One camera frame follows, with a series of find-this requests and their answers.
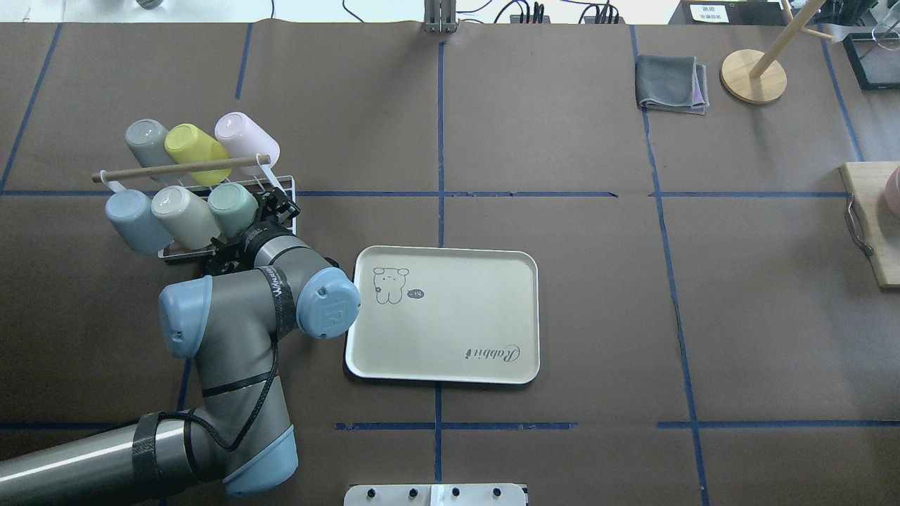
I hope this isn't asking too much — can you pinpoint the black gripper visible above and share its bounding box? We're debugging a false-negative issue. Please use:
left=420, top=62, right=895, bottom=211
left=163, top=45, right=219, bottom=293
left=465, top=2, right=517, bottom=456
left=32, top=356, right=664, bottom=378
left=205, top=188, right=301, bottom=276

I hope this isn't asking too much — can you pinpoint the green cup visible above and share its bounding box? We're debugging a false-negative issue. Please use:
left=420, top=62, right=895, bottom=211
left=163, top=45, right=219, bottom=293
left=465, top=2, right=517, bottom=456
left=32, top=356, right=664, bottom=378
left=207, top=183, right=258, bottom=239

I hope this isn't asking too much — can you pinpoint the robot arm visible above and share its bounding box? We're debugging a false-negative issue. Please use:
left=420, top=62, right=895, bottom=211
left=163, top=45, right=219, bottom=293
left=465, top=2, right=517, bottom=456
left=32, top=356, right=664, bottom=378
left=1, top=216, right=361, bottom=505

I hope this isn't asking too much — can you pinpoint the pink cup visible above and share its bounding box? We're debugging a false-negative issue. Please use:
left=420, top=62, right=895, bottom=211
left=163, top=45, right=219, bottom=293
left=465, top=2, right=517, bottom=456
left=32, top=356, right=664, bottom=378
left=213, top=112, right=281, bottom=164

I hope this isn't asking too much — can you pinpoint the cream white cup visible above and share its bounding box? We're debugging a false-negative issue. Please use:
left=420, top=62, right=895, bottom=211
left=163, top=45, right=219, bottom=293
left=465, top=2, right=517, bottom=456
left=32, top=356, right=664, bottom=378
left=151, top=186, right=221, bottom=249

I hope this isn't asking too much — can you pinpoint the yellow cup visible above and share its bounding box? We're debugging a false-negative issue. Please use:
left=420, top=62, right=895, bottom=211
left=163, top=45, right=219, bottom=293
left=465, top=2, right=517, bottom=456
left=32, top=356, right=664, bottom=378
left=164, top=124, right=232, bottom=187

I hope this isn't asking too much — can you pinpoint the light blue cup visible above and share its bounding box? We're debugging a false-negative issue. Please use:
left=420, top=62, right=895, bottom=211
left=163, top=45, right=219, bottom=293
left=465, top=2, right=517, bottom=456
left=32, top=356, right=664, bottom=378
left=104, top=189, right=174, bottom=255

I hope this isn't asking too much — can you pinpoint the grey cup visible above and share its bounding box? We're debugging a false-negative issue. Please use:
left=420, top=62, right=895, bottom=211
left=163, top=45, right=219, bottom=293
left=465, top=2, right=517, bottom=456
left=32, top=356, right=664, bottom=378
left=124, top=119, right=176, bottom=169

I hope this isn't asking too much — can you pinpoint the cream rabbit tray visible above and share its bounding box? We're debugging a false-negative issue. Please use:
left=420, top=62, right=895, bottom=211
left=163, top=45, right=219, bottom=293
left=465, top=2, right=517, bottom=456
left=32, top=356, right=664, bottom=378
left=345, top=245, right=541, bottom=385

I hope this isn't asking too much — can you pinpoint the grey folded cloth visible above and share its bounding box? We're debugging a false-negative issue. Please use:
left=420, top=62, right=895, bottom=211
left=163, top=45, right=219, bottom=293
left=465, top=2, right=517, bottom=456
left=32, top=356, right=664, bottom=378
left=634, top=54, right=710, bottom=115

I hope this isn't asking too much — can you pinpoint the wooden stand with round base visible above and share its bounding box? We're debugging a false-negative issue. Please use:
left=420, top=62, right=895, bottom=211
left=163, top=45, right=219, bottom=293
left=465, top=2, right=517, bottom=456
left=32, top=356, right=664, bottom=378
left=719, top=1, right=837, bottom=105

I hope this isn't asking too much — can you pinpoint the wooden cutting board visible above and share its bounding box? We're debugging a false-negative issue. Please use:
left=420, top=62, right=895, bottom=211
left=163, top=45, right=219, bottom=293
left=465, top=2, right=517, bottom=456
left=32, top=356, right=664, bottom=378
left=840, top=161, right=899, bottom=290

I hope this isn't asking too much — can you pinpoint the pink bowl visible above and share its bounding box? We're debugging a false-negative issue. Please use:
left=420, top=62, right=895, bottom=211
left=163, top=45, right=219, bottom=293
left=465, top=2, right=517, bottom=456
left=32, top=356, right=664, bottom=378
left=883, top=166, right=900, bottom=220

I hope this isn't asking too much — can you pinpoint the white wire cup rack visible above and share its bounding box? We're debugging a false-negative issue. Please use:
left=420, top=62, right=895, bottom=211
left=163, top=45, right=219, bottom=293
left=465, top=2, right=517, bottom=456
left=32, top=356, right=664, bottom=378
left=92, top=154, right=300, bottom=262

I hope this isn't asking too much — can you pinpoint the aluminium frame post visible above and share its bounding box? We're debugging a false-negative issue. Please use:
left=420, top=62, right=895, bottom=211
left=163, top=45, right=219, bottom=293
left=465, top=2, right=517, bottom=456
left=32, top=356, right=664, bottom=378
left=423, top=0, right=458, bottom=33

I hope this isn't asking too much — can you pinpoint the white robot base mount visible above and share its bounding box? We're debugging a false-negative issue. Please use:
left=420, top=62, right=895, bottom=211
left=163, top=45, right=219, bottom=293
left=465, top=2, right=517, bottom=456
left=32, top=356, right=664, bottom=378
left=343, top=483, right=529, bottom=505

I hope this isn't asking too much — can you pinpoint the metal board handle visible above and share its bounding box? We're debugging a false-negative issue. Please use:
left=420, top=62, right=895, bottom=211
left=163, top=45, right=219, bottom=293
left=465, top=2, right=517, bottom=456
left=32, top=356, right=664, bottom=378
left=843, top=193, right=874, bottom=257

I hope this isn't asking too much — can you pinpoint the black frame box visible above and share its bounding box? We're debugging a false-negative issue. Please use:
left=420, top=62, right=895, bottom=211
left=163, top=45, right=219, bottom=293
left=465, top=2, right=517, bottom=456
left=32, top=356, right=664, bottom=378
left=842, top=33, right=899, bottom=91

